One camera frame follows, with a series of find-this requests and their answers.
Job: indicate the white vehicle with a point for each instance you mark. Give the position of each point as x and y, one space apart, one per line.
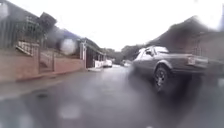
107 63

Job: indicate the distant trees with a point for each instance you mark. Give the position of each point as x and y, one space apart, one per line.
125 52

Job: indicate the low building with white posts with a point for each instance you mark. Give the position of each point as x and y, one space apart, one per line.
90 53

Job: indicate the wet grey asphalt road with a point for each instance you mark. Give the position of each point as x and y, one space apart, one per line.
100 96

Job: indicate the grey pickup truck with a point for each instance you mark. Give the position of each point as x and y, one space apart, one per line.
160 63

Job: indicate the pale pavement strip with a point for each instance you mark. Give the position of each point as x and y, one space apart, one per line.
30 85

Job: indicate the brick building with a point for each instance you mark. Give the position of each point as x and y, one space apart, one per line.
196 38

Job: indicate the building with railing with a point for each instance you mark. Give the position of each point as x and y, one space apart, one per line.
23 30

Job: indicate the red brick wall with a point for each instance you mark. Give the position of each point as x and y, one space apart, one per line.
20 66

